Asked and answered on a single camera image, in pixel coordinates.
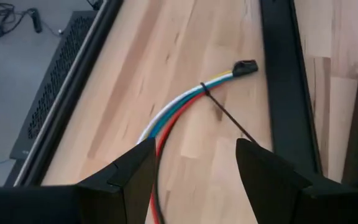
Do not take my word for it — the black aluminium table frame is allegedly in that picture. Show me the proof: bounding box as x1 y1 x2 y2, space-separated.
12 0 124 187

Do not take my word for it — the black duct cover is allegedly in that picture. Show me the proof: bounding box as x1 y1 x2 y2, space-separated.
259 0 323 177

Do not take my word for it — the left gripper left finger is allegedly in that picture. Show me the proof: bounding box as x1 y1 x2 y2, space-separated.
0 138 157 224

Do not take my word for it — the black power strip cable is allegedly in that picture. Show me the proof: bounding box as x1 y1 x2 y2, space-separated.
0 1 44 40

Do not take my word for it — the black zip tie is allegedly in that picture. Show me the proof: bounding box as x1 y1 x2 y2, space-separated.
200 81 260 146

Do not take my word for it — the multicolour wire bundle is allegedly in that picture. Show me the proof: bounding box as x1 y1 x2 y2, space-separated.
137 59 259 224

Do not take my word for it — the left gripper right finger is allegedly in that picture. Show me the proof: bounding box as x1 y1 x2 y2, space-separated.
236 138 358 224

